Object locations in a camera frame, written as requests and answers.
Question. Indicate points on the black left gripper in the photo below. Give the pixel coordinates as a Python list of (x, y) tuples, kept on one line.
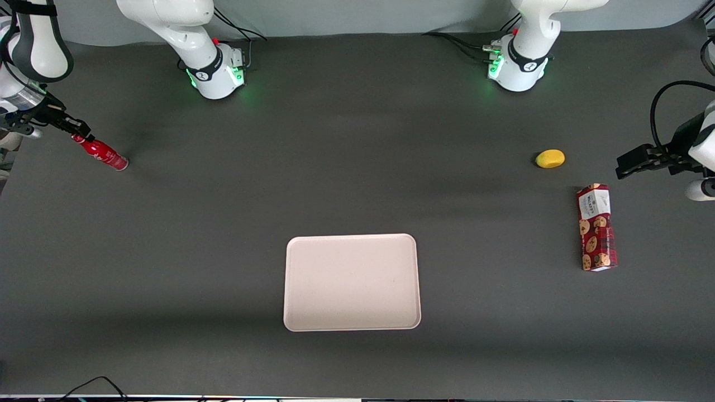
[(677, 143)]

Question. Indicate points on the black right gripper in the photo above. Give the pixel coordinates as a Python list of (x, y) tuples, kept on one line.
[(47, 114)]

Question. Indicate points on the red coke bottle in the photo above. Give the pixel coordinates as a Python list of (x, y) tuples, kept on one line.
[(103, 154)]

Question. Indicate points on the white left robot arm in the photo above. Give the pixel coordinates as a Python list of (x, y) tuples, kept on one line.
[(528, 50)]

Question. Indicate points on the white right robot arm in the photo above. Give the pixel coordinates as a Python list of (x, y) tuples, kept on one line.
[(190, 33)]

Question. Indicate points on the white rectangular tray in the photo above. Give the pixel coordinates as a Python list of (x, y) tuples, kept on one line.
[(352, 282)]

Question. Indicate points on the beige chair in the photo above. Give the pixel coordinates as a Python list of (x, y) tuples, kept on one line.
[(6, 148)]

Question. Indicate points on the red cookie box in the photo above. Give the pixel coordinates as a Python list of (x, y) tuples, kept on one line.
[(596, 229)]

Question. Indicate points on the yellow lemon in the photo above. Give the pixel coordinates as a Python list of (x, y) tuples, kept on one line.
[(550, 158)]

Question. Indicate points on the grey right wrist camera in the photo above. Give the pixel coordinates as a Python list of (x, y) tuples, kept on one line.
[(32, 134)]

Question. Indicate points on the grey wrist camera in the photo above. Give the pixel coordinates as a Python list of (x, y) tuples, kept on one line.
[(699, 190), (32, 134)]

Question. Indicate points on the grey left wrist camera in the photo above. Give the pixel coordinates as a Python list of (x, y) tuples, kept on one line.
[(699, 190)]

